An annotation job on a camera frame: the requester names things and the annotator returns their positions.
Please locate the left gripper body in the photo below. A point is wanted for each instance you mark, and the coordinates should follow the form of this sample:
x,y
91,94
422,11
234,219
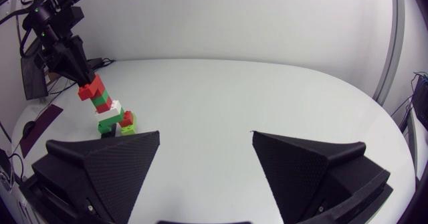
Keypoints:
x,y
58,55

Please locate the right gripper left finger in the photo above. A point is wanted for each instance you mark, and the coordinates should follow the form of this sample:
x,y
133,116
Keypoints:
x,y
110,170

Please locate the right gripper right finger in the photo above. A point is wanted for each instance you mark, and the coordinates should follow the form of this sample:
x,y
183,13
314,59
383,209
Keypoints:
x,y
301,170

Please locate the black toy brick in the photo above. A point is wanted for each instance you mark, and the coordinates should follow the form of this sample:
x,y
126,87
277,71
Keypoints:
x,y
108,132

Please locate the lime green toy brick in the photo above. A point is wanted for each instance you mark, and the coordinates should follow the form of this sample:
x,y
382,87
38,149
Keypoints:
x,y
129,128

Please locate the long red toy brick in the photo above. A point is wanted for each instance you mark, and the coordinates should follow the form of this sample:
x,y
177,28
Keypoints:
x,y
92,87

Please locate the white toy brick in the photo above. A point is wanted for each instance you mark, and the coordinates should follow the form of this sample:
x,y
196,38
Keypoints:
x,y
108,113

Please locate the dark screen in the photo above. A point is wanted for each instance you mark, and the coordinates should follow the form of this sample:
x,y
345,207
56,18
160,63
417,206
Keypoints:
x,y
33,80

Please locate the black power brick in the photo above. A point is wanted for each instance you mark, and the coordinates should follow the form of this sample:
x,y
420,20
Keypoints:
x,y
95,63

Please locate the dark mat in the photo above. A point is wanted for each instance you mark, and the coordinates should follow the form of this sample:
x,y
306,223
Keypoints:
x,y
40,127

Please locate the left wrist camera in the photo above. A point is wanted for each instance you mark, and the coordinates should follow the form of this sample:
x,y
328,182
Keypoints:
x,y
75,16

